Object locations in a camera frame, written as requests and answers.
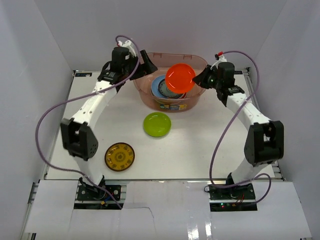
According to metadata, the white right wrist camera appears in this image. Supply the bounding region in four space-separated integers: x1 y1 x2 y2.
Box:
212 51 227 68

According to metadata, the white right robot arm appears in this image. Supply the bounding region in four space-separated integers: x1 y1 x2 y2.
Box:
193 62 285 200

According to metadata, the lime green plastic plate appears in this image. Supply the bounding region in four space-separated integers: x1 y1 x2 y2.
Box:
143 112 172 138

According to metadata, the right dark table label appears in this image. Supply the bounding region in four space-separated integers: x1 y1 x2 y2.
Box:
234 70 243 75

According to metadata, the left dark table label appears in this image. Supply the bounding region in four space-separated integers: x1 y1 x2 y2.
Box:
74 72 92 77

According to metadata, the yellow patterned brown-rimmed plate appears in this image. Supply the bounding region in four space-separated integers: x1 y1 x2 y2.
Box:
104 142 136 172

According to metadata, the light blue plastic plate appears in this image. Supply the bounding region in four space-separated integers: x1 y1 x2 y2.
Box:
151 75 166 98

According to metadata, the orange plastic plate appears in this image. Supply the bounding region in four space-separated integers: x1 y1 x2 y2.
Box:
164 63 196 94

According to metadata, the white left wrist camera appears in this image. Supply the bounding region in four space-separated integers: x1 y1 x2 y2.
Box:
117 40 137 57

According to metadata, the pale yellow plastic plate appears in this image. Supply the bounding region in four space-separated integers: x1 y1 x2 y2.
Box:
153 96 183 105

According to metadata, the small blue patterned plate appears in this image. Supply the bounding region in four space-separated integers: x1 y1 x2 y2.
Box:
158 79 183 99

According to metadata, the dark table label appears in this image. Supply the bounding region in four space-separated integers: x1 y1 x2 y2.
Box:
74 72 92 77
234 70 243 75

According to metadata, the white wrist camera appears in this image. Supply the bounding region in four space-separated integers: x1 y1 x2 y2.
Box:
117 40 137 57
212 51 227 68

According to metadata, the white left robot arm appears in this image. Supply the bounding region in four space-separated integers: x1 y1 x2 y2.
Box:
60 46 158 200

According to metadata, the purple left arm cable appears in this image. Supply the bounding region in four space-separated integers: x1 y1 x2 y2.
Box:
34 34 141 210

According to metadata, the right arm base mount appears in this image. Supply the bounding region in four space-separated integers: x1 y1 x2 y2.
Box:
203 183 258 213

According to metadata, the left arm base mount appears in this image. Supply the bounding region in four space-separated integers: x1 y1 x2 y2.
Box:
74 184 124 210

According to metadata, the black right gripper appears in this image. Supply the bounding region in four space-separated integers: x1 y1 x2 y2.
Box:
193 65 222 91

